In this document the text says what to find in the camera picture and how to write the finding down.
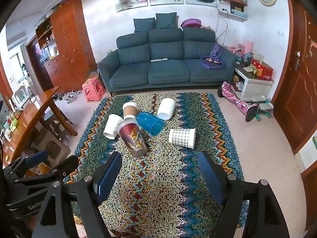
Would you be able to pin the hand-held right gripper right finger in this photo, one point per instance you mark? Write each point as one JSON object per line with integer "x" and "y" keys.
{"x": 210, "y": 176}

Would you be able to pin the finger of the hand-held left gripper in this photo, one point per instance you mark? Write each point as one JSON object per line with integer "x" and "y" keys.
{"x": 37, "y": 158}
{"x": 66, "y": 164}

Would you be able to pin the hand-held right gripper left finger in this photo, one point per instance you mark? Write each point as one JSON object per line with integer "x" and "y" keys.
{"x": 109, "y": 178}

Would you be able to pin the red patterned tall cup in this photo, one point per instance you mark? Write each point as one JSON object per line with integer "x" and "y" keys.
{"x": 132, "y": 138}

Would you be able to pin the white checkered cup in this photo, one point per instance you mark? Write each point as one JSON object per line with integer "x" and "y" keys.
{"x": 183, "y": 137}

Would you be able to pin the white cup with small print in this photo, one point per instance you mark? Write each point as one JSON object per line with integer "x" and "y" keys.
{"x": 112, "y": 127}

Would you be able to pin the blue translucent plastic cup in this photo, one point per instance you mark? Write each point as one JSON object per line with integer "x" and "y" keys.
{"x": 149, "y": 124}

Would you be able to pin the paper cup with brown sleeve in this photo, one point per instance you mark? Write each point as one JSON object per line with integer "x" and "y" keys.
{"x": 130, "y": 109}

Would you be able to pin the plain white cup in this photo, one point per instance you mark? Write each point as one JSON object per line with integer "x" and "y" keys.
{"x": 166, "y": 107}

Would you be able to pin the grey plastic stool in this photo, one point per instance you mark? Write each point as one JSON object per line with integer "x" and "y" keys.
{"x": 53, "y": 146}

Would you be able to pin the wooden dining table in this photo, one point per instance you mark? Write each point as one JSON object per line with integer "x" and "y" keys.
{"x": 29, "y": 121}

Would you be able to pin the colourful zigzag shaggy rug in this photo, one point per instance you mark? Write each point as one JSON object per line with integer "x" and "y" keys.
{"x": 161, "y": 183}

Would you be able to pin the white countertop appliance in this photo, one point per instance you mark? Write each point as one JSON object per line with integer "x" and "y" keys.
{"x": 21, "y": 99}

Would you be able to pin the pile of shoes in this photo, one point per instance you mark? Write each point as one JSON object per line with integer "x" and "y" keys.
{"x": 68, "y": 96}

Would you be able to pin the pink plastic stool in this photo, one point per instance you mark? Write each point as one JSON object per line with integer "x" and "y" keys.
{"x": 92, "y": 89}

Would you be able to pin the pink patterned hoverboard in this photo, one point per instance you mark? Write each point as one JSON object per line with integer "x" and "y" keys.
{"x": 235, "y": 99}

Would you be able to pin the teal toy scooter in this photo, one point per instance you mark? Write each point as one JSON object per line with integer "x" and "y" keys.
{"x": 265, "y": 109}

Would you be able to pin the white side cabinet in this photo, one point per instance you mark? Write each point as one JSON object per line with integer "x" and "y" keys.
{"x": 255, "y": 89}

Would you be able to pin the teal fabric sofa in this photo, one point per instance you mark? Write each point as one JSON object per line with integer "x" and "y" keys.
{"x": 168, "y": 75}

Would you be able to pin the red-brown wooden cabinet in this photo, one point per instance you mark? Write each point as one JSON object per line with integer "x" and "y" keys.
{"x": 69, "y": 44}

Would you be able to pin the red gift box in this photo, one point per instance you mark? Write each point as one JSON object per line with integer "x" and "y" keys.
{"x": 263, "y": 69}

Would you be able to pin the brown wooden door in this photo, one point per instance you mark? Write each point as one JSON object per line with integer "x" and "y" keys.
{"x": 297, "y": 91}

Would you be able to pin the purple backpack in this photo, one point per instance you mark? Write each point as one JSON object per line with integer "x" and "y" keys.
{"x": 216, "y": 50}

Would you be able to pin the white stick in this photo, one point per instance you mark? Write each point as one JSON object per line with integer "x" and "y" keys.
{"x": 159, "y": 59}

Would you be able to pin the pink box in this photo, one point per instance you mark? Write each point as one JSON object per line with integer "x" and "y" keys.
{"x": 248, "y": 49}

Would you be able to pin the purple plastic basin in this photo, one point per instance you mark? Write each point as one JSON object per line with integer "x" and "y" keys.
{"x": 190, "y": 23}

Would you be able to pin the teal cushion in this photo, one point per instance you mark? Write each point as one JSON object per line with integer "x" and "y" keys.
{"x": 144, "y": 25}
{"x": 165, "y": 21}

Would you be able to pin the white wall shelf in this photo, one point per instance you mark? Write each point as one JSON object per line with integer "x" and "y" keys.
{"x": 235, "y": 16}

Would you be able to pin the wooden wall shelf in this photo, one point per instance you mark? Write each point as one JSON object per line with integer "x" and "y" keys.
{"x": 235, "y": 2}

